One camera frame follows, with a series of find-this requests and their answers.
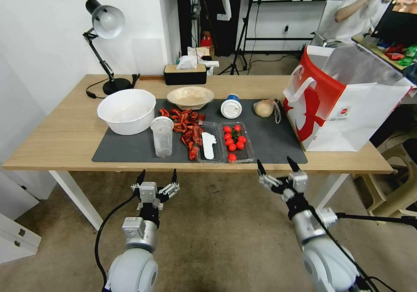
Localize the black tripod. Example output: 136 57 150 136
217 0 263 76

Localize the black monitor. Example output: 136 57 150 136
371 0 417 44

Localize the clear plastic cup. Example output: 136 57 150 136
150 116 175 158

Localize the black lamp cable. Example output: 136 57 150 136
86 74 141 99

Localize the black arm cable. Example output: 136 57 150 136
308 206 417 292
94 193 141 288

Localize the beige plastic stool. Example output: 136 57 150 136
353 132 417 218

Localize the green snack packet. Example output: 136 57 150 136
398 44 417 67

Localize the clear disposable takeout box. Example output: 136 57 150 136
195 121 256 165

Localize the black tissue box wooden lid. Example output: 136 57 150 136
163 64 208 86

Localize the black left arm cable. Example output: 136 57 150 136
94 193 141 288

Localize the white tissue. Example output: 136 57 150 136
175 55 200 70

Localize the white cabinet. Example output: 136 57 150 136
0 170 43 265

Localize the dark grey table mat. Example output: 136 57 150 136
92 98 308 165

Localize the red and white delivery bag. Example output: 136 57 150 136
281 44 413 153

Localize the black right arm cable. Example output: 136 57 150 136
308 206 417 292

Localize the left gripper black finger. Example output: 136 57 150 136
158 169 181 205
130 169 146 192

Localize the wooden table with white legs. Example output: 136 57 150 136
1 74 395 231

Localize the white plastic spoon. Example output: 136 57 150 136
201 131 218 161

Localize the bun in clear bag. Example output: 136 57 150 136
253 98 281 124

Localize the blue white lidded paper cup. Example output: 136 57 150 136
220 93 244 120

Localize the black desk lamp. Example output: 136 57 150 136
82 0 132 96

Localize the large white bowl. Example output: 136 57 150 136
97 89 157 136

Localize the beige shallow bowl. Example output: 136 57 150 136
166 86 215 111

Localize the person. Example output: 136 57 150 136
334 0 405 43

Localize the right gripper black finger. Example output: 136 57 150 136
286 156 302 175
256 159 283 194

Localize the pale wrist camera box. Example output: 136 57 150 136
139 181 158 205
289 171 309 194

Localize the red snack packet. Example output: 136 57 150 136
385 46 406 62

